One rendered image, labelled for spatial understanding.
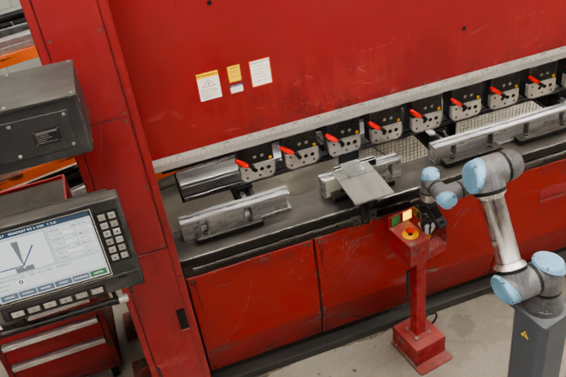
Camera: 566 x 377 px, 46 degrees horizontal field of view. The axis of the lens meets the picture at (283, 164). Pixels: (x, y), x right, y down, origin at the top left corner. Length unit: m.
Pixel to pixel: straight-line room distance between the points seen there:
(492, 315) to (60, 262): 2.34
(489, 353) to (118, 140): 2.13
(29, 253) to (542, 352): 1.88
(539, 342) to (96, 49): 1.91
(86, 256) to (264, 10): 1.10
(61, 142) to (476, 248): 2.26
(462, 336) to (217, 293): 1.32
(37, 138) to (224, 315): 1.49
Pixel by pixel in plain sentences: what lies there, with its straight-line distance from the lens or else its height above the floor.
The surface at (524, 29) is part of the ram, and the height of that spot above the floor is 1.46.
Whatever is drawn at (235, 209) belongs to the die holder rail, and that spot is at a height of 0.96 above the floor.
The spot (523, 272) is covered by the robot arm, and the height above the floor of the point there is 1.01.
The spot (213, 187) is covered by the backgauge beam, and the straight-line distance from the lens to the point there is 3.17.
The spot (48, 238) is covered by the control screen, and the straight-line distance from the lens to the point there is 2.13.
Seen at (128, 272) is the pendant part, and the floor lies 1.31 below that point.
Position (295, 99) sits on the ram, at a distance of 2.74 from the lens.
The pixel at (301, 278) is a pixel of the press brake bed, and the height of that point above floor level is 0.56.
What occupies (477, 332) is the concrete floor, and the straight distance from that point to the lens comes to 3.66.
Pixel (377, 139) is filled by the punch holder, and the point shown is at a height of 1.12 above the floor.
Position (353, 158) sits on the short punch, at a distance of 3.03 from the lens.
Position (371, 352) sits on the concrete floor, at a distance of 3.56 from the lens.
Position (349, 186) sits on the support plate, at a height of 1.00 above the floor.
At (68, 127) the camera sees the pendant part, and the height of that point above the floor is 1.85.
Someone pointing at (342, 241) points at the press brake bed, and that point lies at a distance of 3.09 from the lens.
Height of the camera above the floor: 2.73
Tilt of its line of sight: 34 degrees down
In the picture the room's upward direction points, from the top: 8 degrees counter-clockwise
